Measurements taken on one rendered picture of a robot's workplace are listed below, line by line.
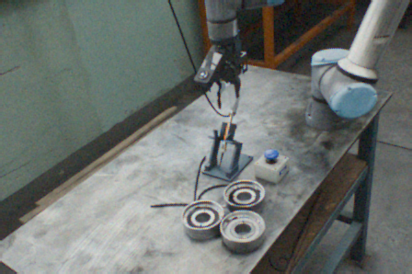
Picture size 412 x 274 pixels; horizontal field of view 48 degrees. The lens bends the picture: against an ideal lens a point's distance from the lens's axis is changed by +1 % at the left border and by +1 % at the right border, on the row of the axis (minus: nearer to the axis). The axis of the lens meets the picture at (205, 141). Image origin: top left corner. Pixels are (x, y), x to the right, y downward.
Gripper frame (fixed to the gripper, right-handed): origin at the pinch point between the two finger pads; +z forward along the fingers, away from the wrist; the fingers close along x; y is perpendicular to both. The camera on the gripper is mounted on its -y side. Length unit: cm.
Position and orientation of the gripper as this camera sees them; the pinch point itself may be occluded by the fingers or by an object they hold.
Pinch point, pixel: (225, 108)
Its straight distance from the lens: 127.5
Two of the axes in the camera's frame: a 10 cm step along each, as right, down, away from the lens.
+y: 5.6, -5.0, 6.6
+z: 1.1, 8.3, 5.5
